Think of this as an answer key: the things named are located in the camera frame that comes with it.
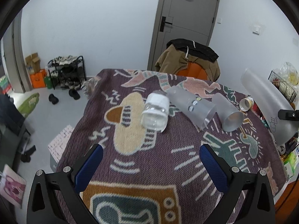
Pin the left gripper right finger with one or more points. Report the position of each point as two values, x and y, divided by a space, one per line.
258 206

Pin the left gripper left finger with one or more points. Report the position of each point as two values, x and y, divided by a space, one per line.
43 205

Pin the tall frosted plastic cup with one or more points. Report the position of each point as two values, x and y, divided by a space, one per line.
269 100

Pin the white yellow paper cup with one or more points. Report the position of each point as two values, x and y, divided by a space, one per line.
246 104

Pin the frosted cup with stickers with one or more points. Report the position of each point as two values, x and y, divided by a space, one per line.
198 110

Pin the clear plastic bag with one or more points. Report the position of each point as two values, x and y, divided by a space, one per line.
289 73

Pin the patterned purple woven tablecloth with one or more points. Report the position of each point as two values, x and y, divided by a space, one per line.
157 177

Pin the black shoe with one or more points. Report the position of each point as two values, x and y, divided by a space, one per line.
54 100
74 94

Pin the green floor mat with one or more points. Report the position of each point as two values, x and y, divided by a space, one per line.
29 105

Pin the orange chair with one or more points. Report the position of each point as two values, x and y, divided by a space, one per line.
193 70

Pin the orange shopping bag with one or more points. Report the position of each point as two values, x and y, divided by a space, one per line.
37 79

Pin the black shoe rack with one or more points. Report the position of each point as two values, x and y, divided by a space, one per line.
66 72

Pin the cardboard box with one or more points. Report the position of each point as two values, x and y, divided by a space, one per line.
32 63

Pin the brown jacket on chair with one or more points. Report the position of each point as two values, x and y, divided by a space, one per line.
181 51

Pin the upper black wire basket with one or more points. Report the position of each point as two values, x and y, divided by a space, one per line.
283 86

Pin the white light switch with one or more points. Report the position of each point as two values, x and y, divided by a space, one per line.
258 29

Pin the grey door with handle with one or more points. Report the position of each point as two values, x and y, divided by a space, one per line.
189 19

